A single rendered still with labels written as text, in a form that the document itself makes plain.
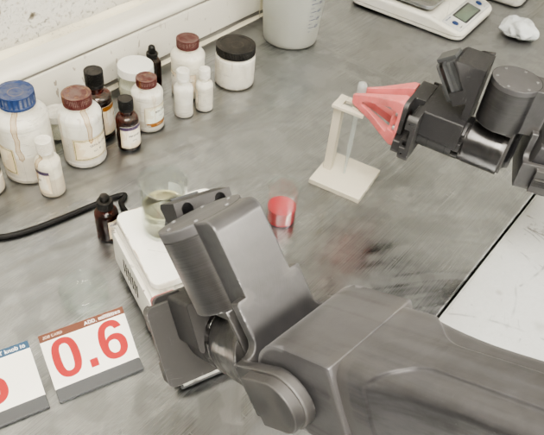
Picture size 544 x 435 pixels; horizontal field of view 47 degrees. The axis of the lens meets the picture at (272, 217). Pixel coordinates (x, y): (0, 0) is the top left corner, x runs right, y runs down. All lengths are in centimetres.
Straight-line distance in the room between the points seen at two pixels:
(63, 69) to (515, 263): 70
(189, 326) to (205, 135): 58
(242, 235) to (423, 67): 92
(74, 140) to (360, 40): 63
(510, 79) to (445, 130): 9
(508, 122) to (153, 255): 43
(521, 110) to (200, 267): 49
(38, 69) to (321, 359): 75
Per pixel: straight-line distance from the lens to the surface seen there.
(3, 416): 70
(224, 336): 41
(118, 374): 70
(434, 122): 79
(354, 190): 91
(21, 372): 70
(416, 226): 89
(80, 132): 90
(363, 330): 33
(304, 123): 103
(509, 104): 76
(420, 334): 32
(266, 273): 37
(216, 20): 123
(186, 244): 38
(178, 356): 50
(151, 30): 111
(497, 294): 85
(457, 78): 78
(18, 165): 91
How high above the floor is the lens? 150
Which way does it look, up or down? 44 degrees down
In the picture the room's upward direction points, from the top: 7 degrees clockwise
